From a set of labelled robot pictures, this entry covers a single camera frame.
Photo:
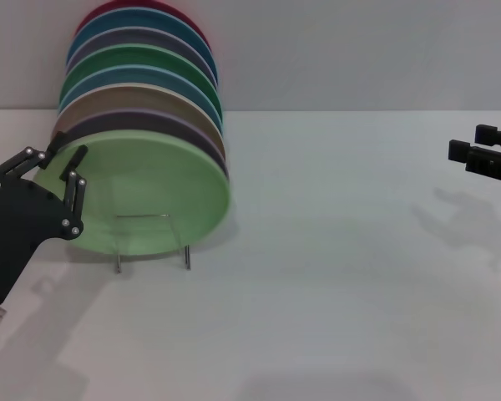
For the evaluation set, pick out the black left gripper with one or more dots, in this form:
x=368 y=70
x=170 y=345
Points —
x=21 y=217

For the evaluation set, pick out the light green plate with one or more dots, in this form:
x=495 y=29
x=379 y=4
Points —
x=150 y=188

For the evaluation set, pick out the tan plate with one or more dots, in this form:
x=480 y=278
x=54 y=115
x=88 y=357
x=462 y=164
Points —
x=121 y=98

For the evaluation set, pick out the lilac plate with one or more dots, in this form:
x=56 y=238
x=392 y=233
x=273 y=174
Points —
x=150 y=121

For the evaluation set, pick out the teal plate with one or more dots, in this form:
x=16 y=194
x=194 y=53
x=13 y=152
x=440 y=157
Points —
x=125 y=76

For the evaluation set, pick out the dark green plate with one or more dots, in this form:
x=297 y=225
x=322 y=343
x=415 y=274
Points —
x=121 y=56

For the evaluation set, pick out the grey purple plate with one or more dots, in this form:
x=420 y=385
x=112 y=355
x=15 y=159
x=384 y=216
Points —
x=125 y=37

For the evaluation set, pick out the red plate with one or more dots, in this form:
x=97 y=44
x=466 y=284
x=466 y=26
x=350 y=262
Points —
x=91 y=13

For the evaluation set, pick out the blue plate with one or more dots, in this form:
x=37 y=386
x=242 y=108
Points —
x=125 y=20

